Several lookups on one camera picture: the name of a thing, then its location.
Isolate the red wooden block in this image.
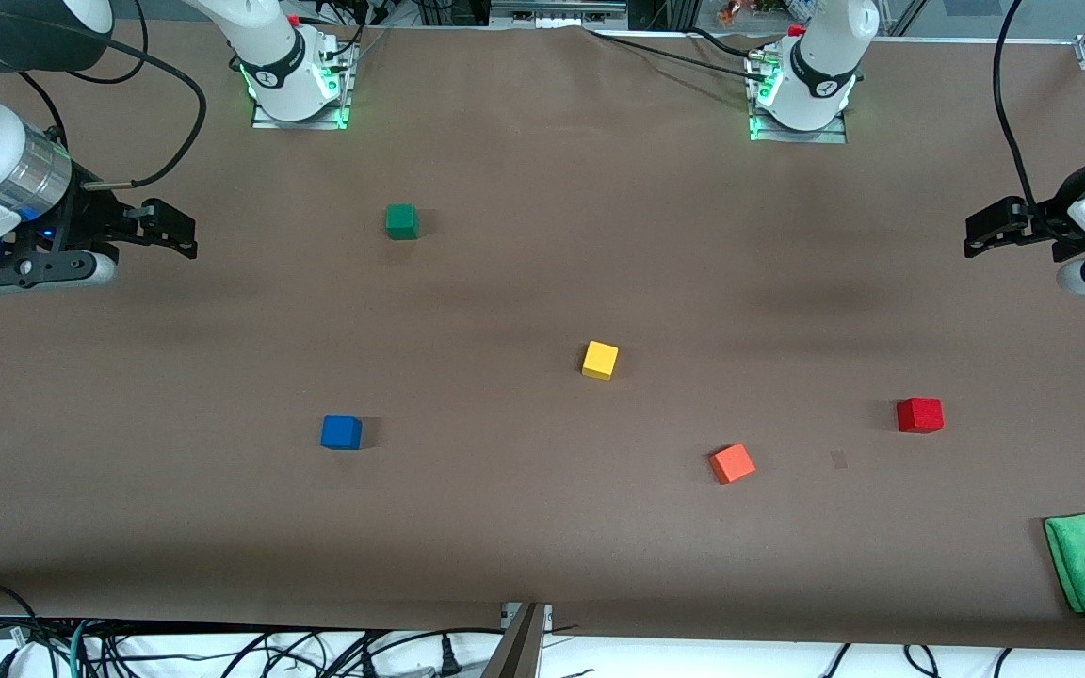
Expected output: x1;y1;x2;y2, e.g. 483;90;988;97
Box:
897;397;945;434

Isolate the blue wooden block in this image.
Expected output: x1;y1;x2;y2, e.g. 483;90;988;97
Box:
320;415;363;451

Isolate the orange wooden block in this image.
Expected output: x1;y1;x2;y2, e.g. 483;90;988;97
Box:
709;443;757;486

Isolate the brown table cover sheet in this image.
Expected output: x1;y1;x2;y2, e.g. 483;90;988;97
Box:
0;17;1085;651

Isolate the yellow wooden block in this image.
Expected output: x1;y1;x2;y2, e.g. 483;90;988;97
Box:
582;341;620;381

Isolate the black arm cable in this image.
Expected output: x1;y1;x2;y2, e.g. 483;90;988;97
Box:
993;0;1071;236
20;0;209;189

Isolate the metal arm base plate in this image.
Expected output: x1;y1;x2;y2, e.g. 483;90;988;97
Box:
748;56;850;144
251;38;357;131

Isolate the black base power cable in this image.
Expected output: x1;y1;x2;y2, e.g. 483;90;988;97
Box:
312;0;388;72
585;28;774;84

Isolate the silver metal rail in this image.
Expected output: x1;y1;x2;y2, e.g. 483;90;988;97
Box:
491;0;628;27

